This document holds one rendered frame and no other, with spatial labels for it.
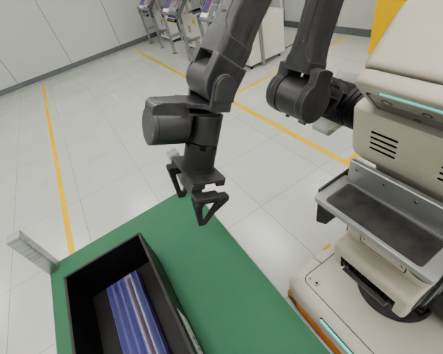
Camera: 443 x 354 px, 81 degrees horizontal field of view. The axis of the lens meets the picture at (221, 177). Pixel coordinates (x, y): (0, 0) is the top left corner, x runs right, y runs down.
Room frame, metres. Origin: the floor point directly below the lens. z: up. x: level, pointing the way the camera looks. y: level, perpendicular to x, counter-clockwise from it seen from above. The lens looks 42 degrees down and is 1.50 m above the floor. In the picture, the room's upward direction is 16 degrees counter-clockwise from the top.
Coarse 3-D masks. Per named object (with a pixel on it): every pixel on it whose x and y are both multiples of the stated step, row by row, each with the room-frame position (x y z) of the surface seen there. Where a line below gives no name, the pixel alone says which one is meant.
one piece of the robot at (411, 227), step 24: (360, 168) 0.36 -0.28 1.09; (336, 192) 0.36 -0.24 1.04; (360, 192) 0.34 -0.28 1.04; (384, 192) 0.30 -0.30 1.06; (408, 192) 0.27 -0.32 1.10; (336, 216) 0.30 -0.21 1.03; (360, 216) 0.28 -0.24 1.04; (384, 216) 0.27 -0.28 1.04; (408, 216) 0.25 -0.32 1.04; (432, 216) 0.22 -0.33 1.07; (384, 240) 0.22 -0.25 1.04; (408, 240) 0.21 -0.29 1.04; (432, 240) 0.20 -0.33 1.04; (408, 264) 0.17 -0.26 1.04; (432, 264) 0.16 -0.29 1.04; (432, 288) 0.14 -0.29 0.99
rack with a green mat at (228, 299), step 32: (128, 224) 0.52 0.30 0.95; (160, 224) 0.49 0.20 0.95; (192, 224) 0.46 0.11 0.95; (32, 256) 0.43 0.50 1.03; (96, 256) 0.44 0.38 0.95; (160, 256) 0.38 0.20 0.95; (192, 256) 0.36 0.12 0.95; (224, 256) 0.33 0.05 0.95; (64, 288) 0.37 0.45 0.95; (192, 288) 0.28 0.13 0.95; (224, 288) 0.26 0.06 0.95; (256, 288) 0.24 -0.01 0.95; (64, 320) 0.29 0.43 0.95; (192, 320) 0.21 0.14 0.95; (224, 320) 0.20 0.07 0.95; (256, 320) 0.18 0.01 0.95; (288, 320) 0.16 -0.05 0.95; (64, 352) 0.22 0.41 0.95; (224, 352) 0.14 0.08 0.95; (256, 352) 0.13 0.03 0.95; (288, 352) 0.12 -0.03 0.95; (320, 352) 0.10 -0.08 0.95
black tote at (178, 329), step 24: (144, 240) 0.37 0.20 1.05; (96, 264) 0.34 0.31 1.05; (120, 264) 0.35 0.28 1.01; (144, 264) 0.37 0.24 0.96; (72, 288) 0.30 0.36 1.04; (96, 288) 0.33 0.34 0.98; (168, 288) 0.26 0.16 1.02; (72, 312) 0.25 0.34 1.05; (96, 312) 0.28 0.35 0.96; (168, 312) 0.24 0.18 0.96; (72, 336) 0.20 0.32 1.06; (96, 336) 0.22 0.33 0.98; (168, 336) 0.19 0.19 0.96; (192, 336) 0.16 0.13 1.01
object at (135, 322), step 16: (112, 288) 0.31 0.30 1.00; (128, 288) 0.30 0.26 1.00; (144, 288) 0.30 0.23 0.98; (112, 304) 0.27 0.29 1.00; (128, 304) 0.26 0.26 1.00; (144, 304) 0.25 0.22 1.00; (128, 320) 0.23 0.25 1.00; (144, 320) 0.22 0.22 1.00; (128, 336) 0.20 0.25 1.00; (144, 336) 0.19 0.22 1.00; (160, 336) 0.18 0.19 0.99; (128, 352) 0.17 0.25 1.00; (144, 352) 0.17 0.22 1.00; (160, 352) 0.16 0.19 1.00
